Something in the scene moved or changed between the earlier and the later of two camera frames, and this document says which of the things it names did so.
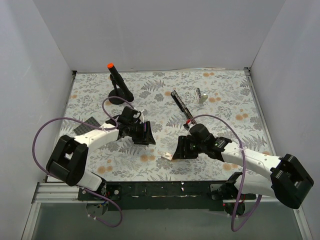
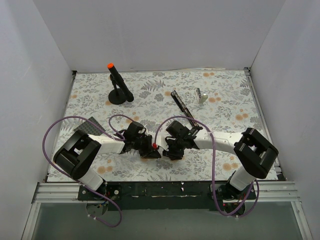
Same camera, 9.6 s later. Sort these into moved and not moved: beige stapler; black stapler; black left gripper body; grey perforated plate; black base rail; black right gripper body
Moved: black right gripper body; black left gripper body
Not moved: black stapler; grey perforated plate; beige stapler; black base rail
